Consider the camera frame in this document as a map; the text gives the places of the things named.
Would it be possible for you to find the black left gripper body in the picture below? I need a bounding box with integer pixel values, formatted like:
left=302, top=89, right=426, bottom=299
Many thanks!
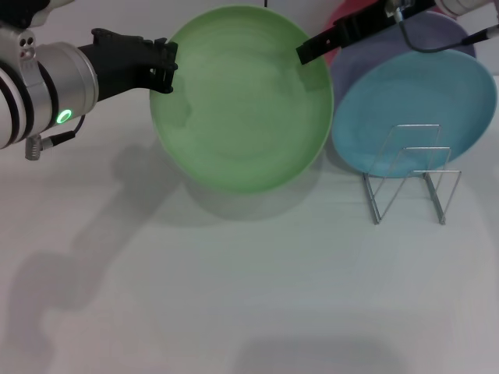
left=77, top=27, right=157, bottom=104

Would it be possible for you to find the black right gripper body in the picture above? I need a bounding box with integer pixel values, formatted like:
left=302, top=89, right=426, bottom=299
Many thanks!
left=336, top=1, right=395, bottom=50

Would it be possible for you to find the green plate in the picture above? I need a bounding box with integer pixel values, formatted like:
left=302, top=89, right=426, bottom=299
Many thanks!
left=149, top=4, right=334, bottom=195

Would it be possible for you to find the red plate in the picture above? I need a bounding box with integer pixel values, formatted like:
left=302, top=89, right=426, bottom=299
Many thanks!
left=327, top=0, right=377, bottom=67

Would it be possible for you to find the purple plate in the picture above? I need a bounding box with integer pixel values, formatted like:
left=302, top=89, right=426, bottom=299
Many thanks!
left=330, top=10, right=477, bottom=115

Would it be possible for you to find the blue plate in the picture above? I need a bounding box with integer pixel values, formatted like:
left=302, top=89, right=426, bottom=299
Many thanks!
left=331, top=50, right=498, bottom=180

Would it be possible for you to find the right arm connector cable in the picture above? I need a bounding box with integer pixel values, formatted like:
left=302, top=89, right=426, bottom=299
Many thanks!
left=395, top=6, right=499, bottom=54

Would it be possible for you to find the arm connector cable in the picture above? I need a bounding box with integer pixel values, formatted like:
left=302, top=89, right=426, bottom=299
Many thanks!
left=24, top=114, right=85, bottom=161
left=395, top=6, right=499, bottom=54

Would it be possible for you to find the left arm connector cable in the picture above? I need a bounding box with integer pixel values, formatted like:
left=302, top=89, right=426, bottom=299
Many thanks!
left=24, top=114, right=85, bottom=161

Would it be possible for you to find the silver wire plate rack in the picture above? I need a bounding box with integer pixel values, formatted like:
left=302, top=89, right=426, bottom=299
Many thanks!
left=362, top=124, right=463, bottom=226

